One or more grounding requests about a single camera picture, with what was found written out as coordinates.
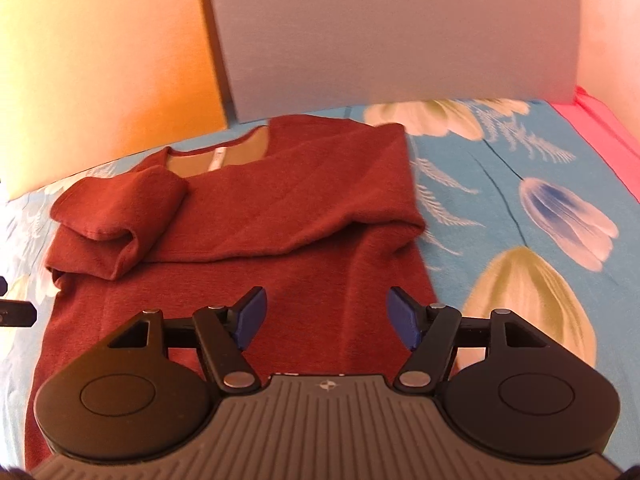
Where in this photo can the orange foam board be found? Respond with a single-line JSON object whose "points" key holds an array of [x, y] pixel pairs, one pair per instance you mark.
{"points": [[85, 82]]}

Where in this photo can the grey foam board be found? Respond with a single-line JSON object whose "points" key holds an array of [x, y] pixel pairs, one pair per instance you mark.
{"points": [[297, 56]]}

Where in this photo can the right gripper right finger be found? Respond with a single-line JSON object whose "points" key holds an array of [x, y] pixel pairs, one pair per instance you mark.
{"points": [[430, 334]]}

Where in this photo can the red cloth at bed edge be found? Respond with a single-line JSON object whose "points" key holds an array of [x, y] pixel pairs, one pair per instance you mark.
{"points": [[606, 135]]}

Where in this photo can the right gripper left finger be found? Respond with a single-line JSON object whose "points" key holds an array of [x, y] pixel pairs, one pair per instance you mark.
{"points": [[223, 334]]}

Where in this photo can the dark red knit sweater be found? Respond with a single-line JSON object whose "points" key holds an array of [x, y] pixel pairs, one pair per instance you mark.
{"points": [[325, 221]]}

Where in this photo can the blue floral bed sheet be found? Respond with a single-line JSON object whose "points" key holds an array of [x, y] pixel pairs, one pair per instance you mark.
{"points": [[522, 214]]}

